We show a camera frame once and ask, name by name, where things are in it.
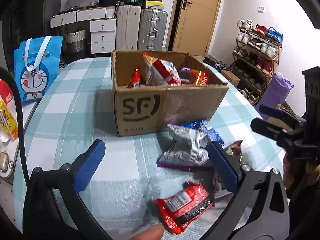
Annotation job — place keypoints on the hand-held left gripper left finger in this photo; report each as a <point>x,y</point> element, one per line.
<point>90,165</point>

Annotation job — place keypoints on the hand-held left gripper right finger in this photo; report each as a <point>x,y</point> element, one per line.
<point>223,167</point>

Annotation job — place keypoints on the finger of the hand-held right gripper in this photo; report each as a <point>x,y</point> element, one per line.
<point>270,130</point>
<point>272,111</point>

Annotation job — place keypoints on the red snack packet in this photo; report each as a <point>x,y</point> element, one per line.
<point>185,205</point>

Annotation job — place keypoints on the red cookie packet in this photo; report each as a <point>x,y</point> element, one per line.
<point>197,77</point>

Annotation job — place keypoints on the red chip bag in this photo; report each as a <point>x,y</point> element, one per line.
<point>136,78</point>

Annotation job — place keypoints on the white red snack bag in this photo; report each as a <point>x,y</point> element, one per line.
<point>162,73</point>

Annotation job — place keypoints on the orange noodle snack packet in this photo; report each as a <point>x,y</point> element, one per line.
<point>150,58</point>

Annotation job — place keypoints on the person's right forearm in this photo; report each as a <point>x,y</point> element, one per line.
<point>305,210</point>

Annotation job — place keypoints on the person's right hand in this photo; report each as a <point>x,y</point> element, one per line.
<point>292,172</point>

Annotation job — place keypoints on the person's left hand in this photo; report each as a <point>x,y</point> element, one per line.
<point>148,233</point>

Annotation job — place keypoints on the purple plastic bag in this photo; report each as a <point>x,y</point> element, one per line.
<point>275,92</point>

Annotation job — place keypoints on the purple candy packet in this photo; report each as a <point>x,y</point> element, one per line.
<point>233,148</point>

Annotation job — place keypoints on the blue snack packet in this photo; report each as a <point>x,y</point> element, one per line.
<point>210,132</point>

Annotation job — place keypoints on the silver black snack packet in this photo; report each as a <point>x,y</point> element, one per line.
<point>182,145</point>

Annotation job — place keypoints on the checked tablecloth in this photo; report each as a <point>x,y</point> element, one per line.
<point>75,117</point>

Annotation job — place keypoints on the small brown cardboard box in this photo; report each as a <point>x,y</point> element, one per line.
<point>231,77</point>

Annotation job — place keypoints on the wooden shoe rack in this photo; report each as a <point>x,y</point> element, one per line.
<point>277,57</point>

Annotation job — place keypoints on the rows of racked sneakers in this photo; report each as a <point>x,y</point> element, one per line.
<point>267,48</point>

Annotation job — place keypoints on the pile of loose shoes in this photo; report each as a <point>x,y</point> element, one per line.
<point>217,65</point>

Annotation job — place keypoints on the beige earbuds case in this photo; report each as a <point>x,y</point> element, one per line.
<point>5,162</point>

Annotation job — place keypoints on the yellow carton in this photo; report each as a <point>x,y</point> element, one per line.
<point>7,122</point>

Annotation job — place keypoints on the blue cartoon gift bag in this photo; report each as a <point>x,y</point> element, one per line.
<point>37,80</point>

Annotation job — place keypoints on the red paper bag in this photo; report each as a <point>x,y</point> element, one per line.
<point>6,92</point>

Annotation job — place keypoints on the wooden door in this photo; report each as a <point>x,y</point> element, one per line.
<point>200,25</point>

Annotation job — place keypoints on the woven basket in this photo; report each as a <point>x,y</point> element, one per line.
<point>75,40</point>

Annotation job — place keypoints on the white drawer desk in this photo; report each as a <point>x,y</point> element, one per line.
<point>100,30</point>

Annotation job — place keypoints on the beige suitcase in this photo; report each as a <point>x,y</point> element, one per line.
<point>127,27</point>

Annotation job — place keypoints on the silver suitcase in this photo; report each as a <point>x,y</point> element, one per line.
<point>152,27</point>

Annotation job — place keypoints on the yellow black shoe box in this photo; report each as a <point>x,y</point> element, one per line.
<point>153,5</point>

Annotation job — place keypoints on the dark grey fridge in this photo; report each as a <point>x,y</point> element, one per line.
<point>50,10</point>

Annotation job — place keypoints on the white light switch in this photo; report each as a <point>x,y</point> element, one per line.
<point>261,9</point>

